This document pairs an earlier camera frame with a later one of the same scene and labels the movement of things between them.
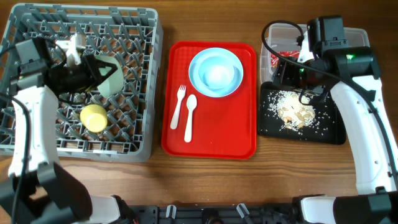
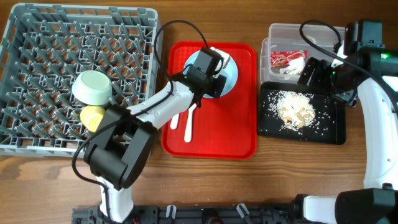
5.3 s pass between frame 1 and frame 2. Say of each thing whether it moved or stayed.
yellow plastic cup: stayed
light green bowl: moved
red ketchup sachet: stayed
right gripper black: moved
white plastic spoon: stayed
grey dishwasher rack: stayed
